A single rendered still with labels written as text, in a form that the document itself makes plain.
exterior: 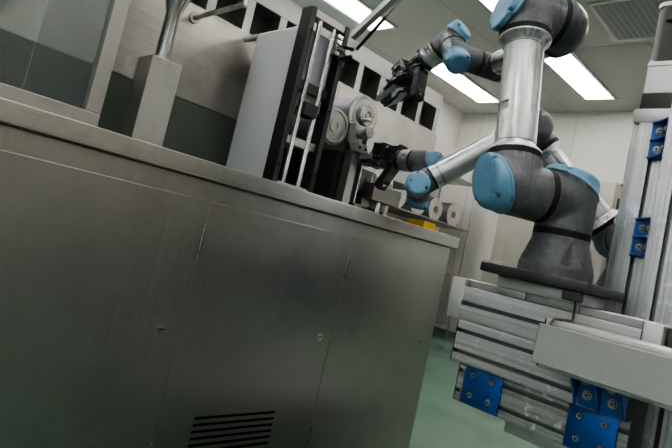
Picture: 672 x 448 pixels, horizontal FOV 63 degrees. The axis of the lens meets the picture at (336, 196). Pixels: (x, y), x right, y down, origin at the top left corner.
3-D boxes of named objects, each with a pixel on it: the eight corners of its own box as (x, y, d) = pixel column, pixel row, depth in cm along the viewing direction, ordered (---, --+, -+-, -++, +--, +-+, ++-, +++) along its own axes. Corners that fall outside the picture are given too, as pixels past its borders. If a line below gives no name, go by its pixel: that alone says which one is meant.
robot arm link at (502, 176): (559, 218, 108) (575, -14, 123) (493, 200, 105) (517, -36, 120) (524, 227, 120) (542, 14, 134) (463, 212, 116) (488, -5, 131)
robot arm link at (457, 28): (458, 25, 163) (454, 13, 169) (430, 50, 168) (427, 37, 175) (475, 42, 166) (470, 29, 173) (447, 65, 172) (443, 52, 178)
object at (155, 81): (122, 148, 140) (177, -59, 144) (101, 147, 150) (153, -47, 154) (171, 162, 149) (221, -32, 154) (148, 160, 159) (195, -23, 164)
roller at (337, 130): (319, 137, 181) (327, 103, 182) (272, 136, 199) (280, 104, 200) (344, 147, 190) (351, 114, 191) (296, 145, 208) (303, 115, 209)
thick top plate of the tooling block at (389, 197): (371, 198, 197) (375, 182, 197) (299, 189, 225) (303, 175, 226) (398, 207, 208) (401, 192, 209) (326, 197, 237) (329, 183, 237)
